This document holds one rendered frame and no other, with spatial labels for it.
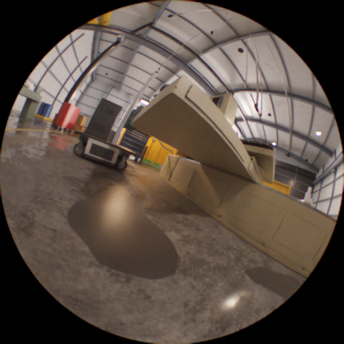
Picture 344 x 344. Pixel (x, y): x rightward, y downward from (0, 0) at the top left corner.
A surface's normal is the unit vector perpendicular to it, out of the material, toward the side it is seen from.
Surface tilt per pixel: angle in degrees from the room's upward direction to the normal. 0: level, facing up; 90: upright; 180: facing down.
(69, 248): 0
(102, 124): 90
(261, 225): 90
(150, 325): 0
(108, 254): 0
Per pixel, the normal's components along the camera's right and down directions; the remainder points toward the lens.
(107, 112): 0.54, 0.29
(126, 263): 0.40, -0.91
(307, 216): -0.77, -0.30
